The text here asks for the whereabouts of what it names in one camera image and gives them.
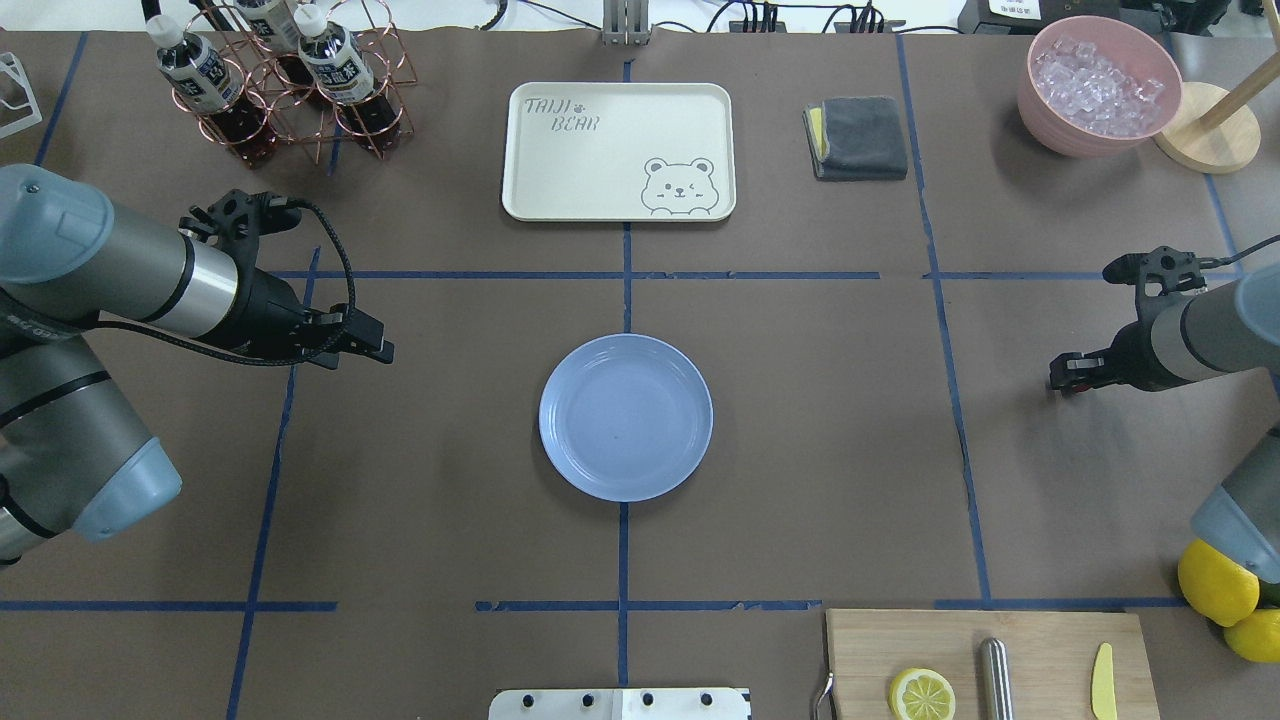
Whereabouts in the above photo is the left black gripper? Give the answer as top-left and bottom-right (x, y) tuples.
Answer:
(239, 270), (396, 369)

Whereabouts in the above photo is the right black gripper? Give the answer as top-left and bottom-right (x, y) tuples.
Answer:
(1048, 322), (1166, 396)

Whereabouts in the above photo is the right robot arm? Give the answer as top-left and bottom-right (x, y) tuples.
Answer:
(1047, 264), (1279, 584)

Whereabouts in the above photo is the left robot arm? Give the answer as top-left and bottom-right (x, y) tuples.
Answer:
(1, 164), (396, 568)

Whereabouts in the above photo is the blue plate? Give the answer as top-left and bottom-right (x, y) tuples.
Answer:
(538, 333), (716, 503)

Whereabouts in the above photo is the tea bottle left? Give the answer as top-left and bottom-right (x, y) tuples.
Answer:
(145, 14), (276, 165)

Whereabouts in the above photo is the tea bottle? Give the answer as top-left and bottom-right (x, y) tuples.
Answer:
(145, 14), (276, 165)
(233, 1), (314, 87)
(293, 4), (401, 156)

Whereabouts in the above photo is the wooden stand with base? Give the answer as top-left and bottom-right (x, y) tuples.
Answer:
(1155, 53), (1279, 176)

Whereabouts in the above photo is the yellow lemon front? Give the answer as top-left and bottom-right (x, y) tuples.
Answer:
(1176, 539), (1260, 628)

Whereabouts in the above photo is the yellow lemon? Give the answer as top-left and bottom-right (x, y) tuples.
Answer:
(1176, 539), (1260, 628)
(1222, 609), (1279, 664)

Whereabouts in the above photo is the tea bottle right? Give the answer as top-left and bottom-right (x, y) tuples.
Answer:
(293, 4), (401, 156)

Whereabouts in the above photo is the pink bowl of ice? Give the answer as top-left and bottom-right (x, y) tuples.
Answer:
(1018, 15), (1183, 158)

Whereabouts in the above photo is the tea bottle lower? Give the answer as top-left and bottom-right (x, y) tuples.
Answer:
(233, 1), (314, 87)

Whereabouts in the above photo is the wooden cutting board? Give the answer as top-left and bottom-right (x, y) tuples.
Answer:
(814, 609), (1162, 720)

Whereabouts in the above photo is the yellow lemon rear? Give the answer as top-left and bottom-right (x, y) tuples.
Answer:
(1222, 609), (1279, 664)

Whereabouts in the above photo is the yellow plastic knife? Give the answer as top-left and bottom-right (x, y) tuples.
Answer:
(1089, 642), (1117, 720)

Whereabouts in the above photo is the steel cylinder with black cap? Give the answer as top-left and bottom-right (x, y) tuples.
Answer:
(979, 637), (1016, 719)

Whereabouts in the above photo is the cream bear tray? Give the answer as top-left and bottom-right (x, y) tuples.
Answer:
(500, 81), (737, 223)

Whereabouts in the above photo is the grey folded cloth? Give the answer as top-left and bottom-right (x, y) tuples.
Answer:
(803, 96), (908, 181)

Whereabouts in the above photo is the lemon half slice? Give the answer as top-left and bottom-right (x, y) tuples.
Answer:
(886, 667), (957, 719)

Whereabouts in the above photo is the black power strip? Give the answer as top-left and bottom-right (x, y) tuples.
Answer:
(716, 1), (906, 35)

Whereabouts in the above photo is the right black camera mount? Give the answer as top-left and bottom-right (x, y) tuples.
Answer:
(1102, 246), (1207, 324)

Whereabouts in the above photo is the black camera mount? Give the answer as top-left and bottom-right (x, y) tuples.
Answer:
(178, 190), (302, 247)
(1102, 246), (1207, 324)

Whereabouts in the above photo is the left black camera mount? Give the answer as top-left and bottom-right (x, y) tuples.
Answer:
(178, 190), (302, 247)

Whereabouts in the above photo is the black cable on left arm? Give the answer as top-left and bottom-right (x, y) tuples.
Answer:
(95, 199), (358, 366)

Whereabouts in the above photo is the copper wire bottle rack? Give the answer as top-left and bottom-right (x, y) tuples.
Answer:
(183, 1), (419, 161)

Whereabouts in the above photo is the white wire rack corner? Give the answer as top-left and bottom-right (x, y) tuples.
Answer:
(1, 53), (44, 138)

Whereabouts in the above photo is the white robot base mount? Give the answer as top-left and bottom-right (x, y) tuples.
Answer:
(488, 687), (753, 719)

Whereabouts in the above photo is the metal clamp bracket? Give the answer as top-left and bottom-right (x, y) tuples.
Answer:
(602, 0), (652, 46)

